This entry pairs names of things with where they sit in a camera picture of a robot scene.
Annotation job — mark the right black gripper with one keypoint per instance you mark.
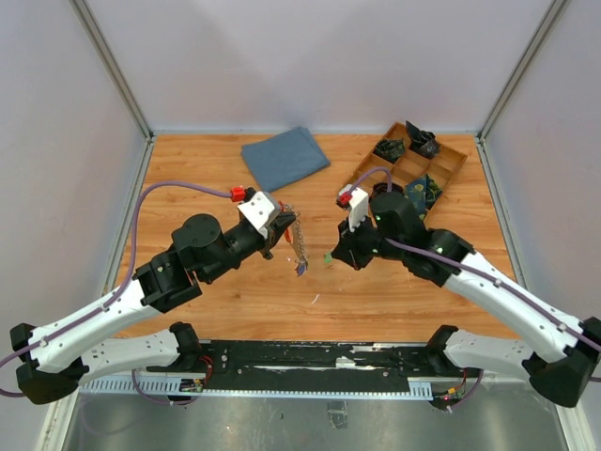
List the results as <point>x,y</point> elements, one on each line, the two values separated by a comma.
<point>346,248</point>

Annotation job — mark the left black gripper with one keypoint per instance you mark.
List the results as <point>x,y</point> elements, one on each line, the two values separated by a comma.
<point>275,231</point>

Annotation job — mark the metal key organizer red handle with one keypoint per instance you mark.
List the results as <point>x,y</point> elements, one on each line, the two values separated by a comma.
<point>294,237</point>

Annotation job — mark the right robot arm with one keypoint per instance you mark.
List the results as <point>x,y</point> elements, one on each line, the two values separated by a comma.
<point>555,352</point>

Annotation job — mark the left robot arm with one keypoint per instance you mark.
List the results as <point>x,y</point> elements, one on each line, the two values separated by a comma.
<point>60,357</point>

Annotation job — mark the black orange rolled tie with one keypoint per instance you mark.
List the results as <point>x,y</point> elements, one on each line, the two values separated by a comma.
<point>382,187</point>

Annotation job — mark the folded blue cloth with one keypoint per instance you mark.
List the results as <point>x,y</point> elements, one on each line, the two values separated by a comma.
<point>284,159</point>

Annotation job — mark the blue yellow floral tie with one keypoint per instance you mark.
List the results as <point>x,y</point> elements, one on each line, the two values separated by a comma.
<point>423,193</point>

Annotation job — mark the dark green rolled tie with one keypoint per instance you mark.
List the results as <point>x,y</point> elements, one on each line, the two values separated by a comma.
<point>390,150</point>

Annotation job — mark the wooden compartment tray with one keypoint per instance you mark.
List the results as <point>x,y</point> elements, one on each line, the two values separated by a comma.
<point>372,169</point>

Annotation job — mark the dark navy rolled tie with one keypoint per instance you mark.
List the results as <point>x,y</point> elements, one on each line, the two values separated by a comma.
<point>422,142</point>

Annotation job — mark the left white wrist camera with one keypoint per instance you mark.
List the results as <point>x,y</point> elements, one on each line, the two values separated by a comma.
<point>260,210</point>

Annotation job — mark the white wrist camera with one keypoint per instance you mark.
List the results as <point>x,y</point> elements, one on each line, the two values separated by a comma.
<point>355,202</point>
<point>260,210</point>

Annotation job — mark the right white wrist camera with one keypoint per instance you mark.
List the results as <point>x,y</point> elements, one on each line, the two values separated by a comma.
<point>355,202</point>

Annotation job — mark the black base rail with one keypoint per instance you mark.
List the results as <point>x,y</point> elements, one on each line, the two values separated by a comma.
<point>314,367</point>

